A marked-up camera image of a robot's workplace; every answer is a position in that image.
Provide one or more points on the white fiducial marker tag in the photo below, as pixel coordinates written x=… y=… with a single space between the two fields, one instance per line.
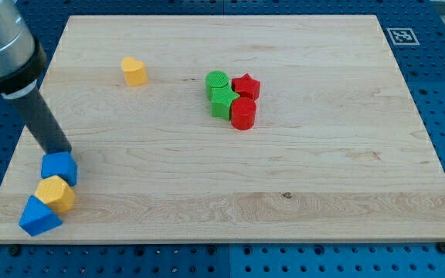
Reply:
x=402 y=36

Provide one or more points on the yellow heart block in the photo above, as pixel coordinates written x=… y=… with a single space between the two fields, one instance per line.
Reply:
x=135 y=73

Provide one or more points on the blue cube block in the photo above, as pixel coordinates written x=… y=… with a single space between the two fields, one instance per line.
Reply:
x=61 y=164

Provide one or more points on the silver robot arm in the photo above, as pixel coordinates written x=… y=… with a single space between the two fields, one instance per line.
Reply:
x=22 y=60

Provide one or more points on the yellow hexagon block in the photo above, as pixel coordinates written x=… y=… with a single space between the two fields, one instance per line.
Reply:
x=56 y=194

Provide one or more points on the blue triangle block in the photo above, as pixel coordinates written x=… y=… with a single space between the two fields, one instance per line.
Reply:
x=38 y=217

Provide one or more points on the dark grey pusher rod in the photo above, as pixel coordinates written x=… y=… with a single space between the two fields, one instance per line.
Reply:
x=39 y=120

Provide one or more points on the green star block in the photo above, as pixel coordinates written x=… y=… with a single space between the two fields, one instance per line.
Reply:
x=221 y=101

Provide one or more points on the red star block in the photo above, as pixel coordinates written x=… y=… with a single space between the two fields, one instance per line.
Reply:
x=246 y=86

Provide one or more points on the red cylinder block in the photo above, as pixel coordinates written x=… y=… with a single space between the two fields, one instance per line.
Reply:
x=243 y=113

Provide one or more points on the wooden board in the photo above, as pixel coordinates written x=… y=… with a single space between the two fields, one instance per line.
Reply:
x=338 y=151

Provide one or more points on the green cylinder block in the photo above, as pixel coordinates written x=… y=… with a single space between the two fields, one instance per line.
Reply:
x=215 y=79

